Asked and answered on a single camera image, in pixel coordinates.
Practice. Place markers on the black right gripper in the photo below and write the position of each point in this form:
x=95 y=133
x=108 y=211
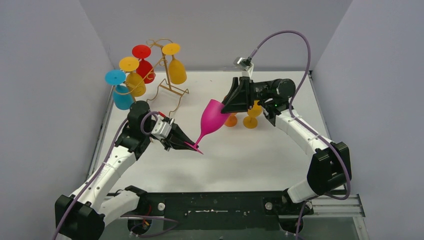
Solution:
x=241 y=97

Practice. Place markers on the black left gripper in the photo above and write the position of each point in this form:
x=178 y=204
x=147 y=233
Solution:
x=171 y=137

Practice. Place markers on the orange wine glass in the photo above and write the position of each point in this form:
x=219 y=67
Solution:
x=232 y=120

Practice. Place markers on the pink wine glass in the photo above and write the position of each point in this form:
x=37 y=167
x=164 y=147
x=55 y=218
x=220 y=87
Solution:
x=211 y=120

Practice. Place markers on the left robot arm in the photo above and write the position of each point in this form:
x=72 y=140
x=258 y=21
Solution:
x=85 y=213

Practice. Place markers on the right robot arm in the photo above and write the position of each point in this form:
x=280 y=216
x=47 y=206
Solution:
x=330 y=165

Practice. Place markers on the blue wine glass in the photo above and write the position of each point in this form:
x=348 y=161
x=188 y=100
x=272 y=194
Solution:
x=120 y=93

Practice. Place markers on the yellow wine glass left row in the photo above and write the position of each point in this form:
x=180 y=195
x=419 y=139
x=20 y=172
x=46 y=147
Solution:
x=134 y=81

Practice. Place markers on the red wine glass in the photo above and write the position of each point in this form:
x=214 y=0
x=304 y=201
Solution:
x=145 y=68

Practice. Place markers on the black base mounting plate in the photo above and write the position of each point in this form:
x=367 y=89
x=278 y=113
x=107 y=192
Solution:
x=238 y=210

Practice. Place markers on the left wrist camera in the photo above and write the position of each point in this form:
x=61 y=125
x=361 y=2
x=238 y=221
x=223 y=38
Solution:
x=162 y=128

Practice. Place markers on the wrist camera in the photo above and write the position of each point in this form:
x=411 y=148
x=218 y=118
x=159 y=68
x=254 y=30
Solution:
x=245 y=65
x=162 y=128

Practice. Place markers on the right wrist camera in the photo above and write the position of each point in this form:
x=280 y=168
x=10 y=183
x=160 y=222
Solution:
x=245 y=65

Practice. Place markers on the gold wire glass rack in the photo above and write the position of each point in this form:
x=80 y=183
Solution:
x=158 y=59

